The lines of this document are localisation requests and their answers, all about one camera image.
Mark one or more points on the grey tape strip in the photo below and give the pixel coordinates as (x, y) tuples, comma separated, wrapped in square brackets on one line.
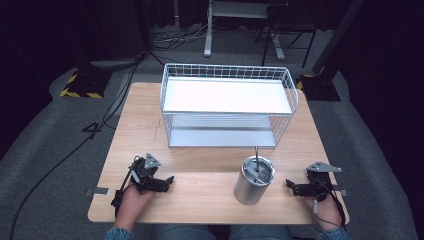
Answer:
[(341, 192), (97, 191)]

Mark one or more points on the white desk frame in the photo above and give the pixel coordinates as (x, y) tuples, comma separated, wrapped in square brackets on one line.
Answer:
[(213, 20)]

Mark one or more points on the person's left leg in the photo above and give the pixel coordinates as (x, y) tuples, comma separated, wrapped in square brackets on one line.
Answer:
[(185, 232)]

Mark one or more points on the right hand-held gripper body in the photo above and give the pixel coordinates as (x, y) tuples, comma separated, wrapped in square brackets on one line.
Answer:
[(319, 176)]

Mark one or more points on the yellow black striped stand base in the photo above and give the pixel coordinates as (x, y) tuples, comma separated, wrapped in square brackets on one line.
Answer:
[(316, 88), (85, 85)]

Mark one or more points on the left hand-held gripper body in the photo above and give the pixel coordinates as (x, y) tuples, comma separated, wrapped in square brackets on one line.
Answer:
[(144, 171)]

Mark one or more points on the grey flat stand base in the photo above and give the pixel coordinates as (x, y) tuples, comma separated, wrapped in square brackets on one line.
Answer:
[(113, 63)]

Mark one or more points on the person's left hand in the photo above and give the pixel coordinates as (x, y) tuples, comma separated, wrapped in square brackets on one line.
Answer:
[(131, 203)]

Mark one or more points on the metal straw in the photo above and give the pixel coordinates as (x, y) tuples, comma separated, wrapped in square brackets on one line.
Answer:
[(256, 158)]

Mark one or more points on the black chair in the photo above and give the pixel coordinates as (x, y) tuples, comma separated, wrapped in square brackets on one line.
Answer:
[(288, 26)]

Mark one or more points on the steel cup with lid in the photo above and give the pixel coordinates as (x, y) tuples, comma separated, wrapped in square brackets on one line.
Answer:
[(253, 185)]

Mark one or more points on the person's right hand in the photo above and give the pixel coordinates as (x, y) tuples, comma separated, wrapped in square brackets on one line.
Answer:
[(325, 213)]

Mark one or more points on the person's leg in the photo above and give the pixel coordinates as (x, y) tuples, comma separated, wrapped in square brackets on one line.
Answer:
[(185, 232), (261, 232)]

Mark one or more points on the person's right leg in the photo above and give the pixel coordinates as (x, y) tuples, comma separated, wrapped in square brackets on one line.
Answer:
[(261, 232)]

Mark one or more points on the black slanted stand pole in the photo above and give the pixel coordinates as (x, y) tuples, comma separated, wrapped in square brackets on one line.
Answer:
[(336, 36)]

